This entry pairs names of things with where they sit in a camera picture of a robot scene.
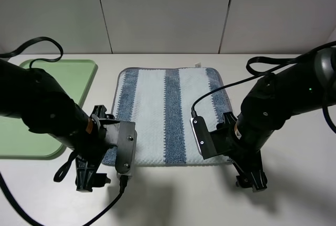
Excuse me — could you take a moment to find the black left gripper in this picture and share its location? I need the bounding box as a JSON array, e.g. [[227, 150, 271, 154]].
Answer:
[[69, 105, 121, 192]]

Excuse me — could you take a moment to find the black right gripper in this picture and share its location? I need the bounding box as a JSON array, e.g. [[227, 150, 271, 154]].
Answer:
[[209, 112, 268, 192]]

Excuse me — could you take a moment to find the blue white striped towel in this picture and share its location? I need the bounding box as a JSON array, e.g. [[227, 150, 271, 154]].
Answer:
[[112, 67, 232, 166]]

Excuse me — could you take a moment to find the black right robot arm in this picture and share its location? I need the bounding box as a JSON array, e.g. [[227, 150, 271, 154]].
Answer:
[[211, 47, 335, 192]]

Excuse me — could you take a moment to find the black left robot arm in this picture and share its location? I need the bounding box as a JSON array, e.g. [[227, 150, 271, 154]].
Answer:
[[1, 60, 111, 192]]

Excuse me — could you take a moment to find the green plastic tray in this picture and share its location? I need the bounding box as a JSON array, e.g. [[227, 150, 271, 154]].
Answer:
[[1, 60, 98, 160]]

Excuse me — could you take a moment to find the black left camera cable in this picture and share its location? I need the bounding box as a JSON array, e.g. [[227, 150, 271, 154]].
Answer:
[[0, 36, 129, 226]]

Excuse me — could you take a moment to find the black camera cable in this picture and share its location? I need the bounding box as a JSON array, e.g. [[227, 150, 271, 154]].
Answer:
[[191, 41, 336, 134], [0, 36, 129, 226]]

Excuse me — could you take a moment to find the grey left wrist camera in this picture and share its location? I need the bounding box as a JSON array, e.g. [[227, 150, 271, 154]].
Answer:
[[115, 121, 137, 178]]

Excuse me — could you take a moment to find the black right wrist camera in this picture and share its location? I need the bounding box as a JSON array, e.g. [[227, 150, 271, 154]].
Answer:
[[190, 116, 216, 159]]

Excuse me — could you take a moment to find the black right camera cable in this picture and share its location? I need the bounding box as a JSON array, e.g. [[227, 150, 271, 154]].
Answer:
[[191, 41, 336, 134]]

